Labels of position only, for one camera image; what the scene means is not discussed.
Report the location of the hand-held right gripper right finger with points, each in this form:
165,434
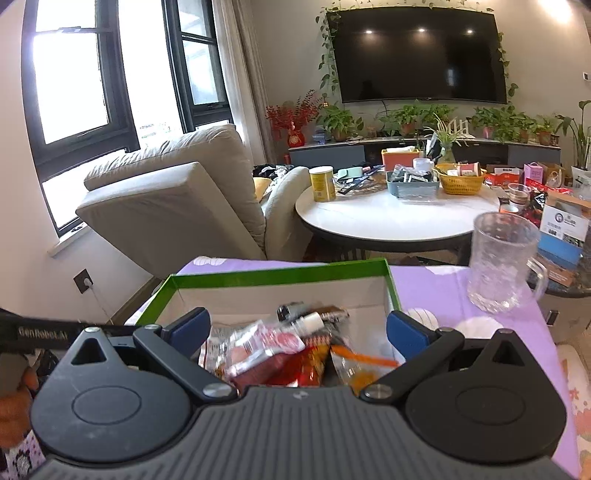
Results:
406,333

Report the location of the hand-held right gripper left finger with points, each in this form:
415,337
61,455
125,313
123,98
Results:
191,327

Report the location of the green cardboard box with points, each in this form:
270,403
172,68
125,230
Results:
277,295

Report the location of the red snack packet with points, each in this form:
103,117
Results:
286,371

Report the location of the purple floral tablecloth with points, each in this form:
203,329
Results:
438,286

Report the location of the clear orange snack packet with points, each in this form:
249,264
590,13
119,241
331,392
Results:
355,369

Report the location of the white pink snack packet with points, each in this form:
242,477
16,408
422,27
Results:
254,346

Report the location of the dark brown snack packet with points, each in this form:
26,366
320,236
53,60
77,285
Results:
334,314

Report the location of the person's patterned clothing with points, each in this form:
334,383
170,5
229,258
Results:
16,415

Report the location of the small white bottle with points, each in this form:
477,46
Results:
309,323

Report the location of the black silver small object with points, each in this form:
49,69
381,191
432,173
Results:
288,310

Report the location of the round white table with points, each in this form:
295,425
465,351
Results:
392,217

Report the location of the clear glass mug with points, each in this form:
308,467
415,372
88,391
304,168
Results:
498,258

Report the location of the beige armchair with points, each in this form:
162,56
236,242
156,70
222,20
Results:
184,207

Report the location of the grey-blue tray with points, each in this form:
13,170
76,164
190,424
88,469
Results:
411,189

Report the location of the yellow cushion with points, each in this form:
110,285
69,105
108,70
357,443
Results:
262,188

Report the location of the yellow woven basket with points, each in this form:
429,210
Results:
461,184

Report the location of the dark round coffee table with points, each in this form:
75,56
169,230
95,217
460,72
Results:
572,314

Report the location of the white cup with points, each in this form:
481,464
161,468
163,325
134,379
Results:
424,165

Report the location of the teal pouch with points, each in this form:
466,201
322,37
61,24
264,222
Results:
350,173

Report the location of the yellow tin can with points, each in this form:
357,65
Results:
322,184

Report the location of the orange tissue box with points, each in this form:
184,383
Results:
397,161

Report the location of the dark patterned cloth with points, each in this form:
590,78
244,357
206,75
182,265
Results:
272,170

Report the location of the red foil packet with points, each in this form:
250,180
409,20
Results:
535,207

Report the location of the clear plastic cup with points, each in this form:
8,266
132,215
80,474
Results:
519,191

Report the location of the flat red box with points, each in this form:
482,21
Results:
503,177

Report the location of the blue white carton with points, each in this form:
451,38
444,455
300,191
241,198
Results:
563,230

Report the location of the floral floor mat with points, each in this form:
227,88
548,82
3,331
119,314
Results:
579,406

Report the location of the dark television cabinet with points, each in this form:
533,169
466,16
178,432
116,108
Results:
332,154

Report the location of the spider plant in vase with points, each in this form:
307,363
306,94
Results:
445,134

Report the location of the small pink box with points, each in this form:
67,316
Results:
535,173

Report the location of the white picket fence ornament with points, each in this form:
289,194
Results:
461,128

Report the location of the green potted plant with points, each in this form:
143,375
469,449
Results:
521,124
406,117
487,120
545,130
339,122

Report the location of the red flower decoration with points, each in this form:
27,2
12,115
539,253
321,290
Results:
295,115

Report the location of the tall leafy potted plant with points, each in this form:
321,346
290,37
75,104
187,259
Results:
577,134

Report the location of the beige curtain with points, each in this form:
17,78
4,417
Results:
240,69

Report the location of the black framed window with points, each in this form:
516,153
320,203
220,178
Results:
69,69

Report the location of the hanging vine plant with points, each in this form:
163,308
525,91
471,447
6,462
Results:
328,69

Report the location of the black television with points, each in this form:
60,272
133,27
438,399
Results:
415,55

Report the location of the wall socket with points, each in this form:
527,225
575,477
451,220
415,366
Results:
84,280

